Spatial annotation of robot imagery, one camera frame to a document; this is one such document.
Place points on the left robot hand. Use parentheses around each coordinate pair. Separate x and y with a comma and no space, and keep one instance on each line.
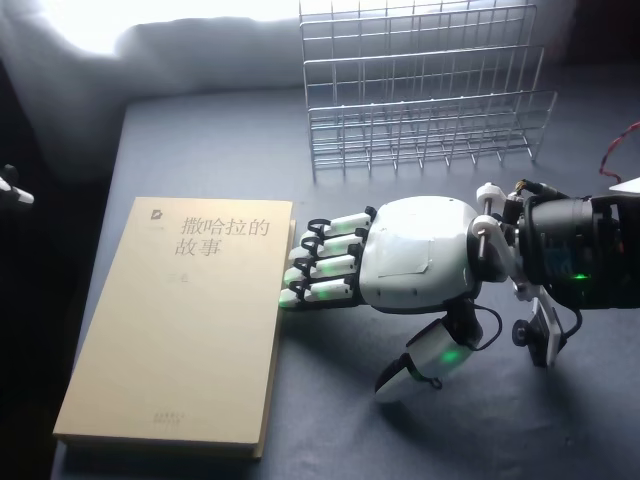
(12,187)

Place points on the cream paperback book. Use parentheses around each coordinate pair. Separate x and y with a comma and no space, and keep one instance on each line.
(170,325)

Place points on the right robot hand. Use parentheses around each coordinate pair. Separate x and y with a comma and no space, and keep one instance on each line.
(420,250)

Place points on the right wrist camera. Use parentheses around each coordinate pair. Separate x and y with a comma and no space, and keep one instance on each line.
(537,340)

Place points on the white backdrop cloth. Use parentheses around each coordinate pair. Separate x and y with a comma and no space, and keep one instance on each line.
(200,55)

